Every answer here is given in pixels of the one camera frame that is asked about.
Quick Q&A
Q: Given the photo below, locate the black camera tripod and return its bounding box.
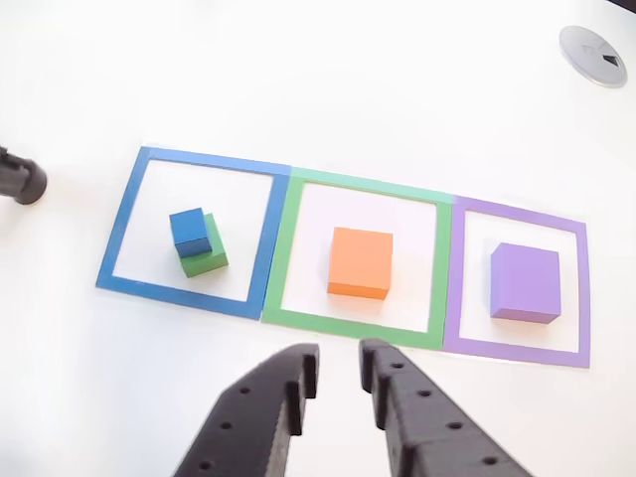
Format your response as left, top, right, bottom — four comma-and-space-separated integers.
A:
0, 146, 49, 207

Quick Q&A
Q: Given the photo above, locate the blue square frame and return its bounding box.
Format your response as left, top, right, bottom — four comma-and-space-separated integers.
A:
95, 145, 293, 321

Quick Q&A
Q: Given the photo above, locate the purple flat block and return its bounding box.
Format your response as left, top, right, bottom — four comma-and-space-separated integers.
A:
490, 241, 561, 325

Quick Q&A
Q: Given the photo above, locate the green square frame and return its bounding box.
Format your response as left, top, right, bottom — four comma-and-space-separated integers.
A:
260, 166, 454, 352

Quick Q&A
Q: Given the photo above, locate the green block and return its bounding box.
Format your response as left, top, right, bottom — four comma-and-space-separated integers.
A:
178, 212, 230, 279

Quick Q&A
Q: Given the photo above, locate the purple square frame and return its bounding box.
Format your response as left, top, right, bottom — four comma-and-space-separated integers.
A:
441, 195, 591, 370

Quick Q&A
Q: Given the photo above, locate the round silver cable grommet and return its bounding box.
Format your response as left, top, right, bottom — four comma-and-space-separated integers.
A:
558, 25, 629, 89

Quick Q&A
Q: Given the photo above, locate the orange block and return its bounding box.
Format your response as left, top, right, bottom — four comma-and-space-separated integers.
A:
326, 227, 395, 301

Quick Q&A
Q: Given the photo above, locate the small blue cube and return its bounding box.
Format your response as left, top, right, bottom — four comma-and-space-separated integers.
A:
168, 207, 214, 258

